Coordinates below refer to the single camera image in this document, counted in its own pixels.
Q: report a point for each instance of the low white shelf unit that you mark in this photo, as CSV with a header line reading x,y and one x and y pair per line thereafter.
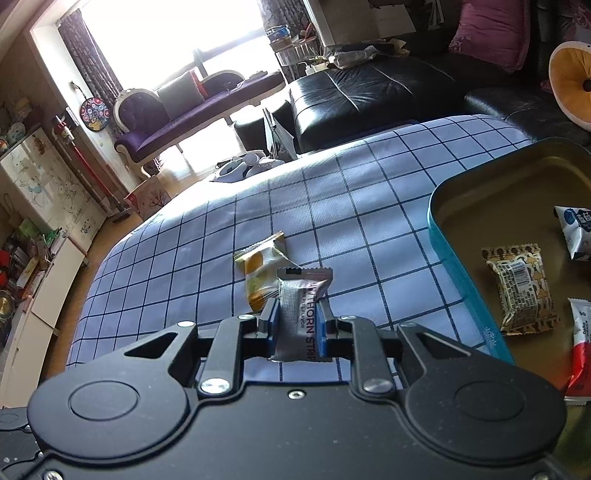
x,y
34,325

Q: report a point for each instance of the white blue snack packet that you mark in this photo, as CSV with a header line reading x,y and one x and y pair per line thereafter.
x,y
575,223

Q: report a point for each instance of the brown patterned snack packet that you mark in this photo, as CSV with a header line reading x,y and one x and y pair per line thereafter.
x,y
524,292

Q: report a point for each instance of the orange round plush toy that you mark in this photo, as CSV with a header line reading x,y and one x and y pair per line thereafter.
x,y
569,75

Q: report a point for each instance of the grey cushion on chaise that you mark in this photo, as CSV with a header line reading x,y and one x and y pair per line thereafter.
x,y
181,95

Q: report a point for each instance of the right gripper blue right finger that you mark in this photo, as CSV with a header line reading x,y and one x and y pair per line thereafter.
x,y
326,327

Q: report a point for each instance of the hawthorn strip snack packet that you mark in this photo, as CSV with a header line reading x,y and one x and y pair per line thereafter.
x,y
299,292

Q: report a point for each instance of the red white snack packet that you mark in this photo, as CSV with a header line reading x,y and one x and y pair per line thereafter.
x,y
578,390

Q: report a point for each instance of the orange yellow snack packet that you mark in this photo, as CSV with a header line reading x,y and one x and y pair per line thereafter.
x,y
259,264

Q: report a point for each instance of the red stick vacuum cleaner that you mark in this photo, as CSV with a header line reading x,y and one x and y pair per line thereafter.
x,y
65,135

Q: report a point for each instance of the black leather sofa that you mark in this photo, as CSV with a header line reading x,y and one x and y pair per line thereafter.
x,y
335,106

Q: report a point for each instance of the white cartoon cabinet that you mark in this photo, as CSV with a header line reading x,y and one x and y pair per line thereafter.
x,y
40,186

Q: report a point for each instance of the pink tree gift bag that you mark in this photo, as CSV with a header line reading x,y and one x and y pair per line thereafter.
x,y
148,198

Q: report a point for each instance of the purple chaise lounge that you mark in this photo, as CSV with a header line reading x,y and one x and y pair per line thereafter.
x,y
148,131

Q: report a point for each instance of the blue checked tablecloth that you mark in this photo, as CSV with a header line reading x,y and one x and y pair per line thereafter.
x,y
360,209

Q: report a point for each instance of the magenta cushion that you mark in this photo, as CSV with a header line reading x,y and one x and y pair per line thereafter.
x,y
495,31

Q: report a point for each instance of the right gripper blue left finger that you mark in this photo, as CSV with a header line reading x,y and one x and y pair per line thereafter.
x,y
268,321

